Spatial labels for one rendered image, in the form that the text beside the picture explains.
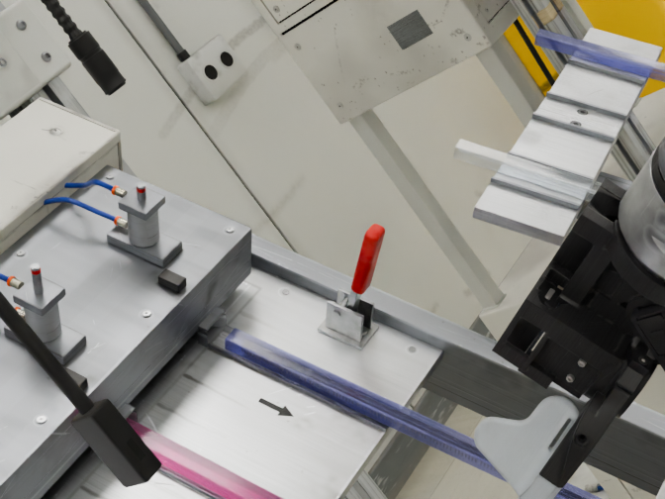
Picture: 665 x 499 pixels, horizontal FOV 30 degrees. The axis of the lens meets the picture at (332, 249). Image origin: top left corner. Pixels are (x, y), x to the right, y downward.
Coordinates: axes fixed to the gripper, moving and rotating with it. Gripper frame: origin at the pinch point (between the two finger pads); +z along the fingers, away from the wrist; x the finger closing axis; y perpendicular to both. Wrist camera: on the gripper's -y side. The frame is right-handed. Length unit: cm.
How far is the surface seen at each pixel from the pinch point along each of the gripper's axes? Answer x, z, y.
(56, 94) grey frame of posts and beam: -12, 13, 50
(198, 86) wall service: -154, 146, 103
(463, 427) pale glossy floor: -150, 194, 4
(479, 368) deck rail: -7.8, 6.5, 7.3
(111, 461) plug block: 23.6, -8.7, 19.5
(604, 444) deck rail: -7.8, 5.8, -3.0
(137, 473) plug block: 23.6, -9.3, 18.1
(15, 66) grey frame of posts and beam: -8, 8, 51
